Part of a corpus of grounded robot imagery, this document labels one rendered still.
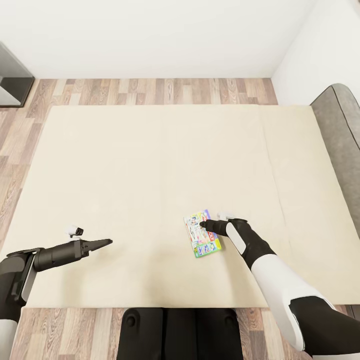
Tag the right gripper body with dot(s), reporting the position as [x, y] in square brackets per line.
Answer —
[214, 226]

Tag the bed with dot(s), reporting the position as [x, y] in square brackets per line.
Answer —
[131, 173]

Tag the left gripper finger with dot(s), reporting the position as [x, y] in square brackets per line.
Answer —
[92, 245]

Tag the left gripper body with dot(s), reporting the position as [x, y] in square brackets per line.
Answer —
[68, 253]

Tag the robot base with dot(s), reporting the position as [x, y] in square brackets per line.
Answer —
[157, 333]

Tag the board game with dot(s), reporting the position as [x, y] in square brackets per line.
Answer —
[203, 242]

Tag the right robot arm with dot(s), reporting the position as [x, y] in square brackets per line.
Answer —
[305, 317]

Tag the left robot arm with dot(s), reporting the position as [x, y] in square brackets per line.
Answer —
[18, 272]

